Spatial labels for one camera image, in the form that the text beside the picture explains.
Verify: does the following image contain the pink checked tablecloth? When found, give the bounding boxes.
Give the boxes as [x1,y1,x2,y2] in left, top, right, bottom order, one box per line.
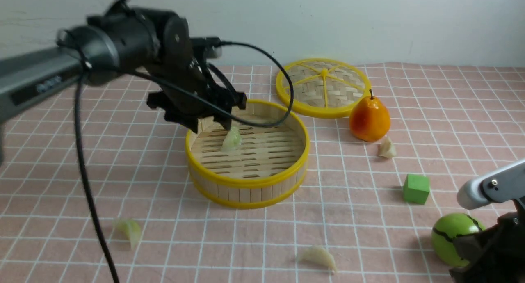
[0,63,525,283]

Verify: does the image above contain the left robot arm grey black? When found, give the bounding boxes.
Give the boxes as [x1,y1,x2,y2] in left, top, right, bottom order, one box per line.
[0,8,247,133]

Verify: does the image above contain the woven bamboo steamer lid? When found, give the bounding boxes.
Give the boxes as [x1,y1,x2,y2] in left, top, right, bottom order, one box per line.
[275,58,371,119]

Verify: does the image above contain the green cube block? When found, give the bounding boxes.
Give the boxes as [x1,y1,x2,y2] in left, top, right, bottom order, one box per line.
[402,174,431,205]

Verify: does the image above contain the white dumpling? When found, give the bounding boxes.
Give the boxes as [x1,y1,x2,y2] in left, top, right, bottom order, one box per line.
[378,136,397,159]
[296,246,338,273]

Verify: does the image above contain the green toy watermelon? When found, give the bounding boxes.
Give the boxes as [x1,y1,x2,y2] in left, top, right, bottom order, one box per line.
[431,213,486,267]

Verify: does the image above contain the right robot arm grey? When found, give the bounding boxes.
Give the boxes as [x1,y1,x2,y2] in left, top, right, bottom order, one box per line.
[449,160,525,283]

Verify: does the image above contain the green dumpling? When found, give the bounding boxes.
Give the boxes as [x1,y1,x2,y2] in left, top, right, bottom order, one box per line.
[113,218,142,251]
[221,126,242,152]

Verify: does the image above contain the bamboo steamer tray yellow rim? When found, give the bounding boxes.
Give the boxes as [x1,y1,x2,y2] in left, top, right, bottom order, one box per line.
[185,113,310,210]

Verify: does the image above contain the black cable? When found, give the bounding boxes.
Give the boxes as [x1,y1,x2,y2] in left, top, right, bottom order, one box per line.
[57,0,294,283]

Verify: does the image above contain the orange toy pear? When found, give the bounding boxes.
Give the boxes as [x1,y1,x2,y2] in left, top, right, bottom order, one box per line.
[349,89,391,142]

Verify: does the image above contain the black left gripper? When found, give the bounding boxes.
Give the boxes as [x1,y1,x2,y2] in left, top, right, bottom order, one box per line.
[146,37,247,134]

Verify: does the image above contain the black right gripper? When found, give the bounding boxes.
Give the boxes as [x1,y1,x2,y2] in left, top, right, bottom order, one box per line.
[449,198,525,283]

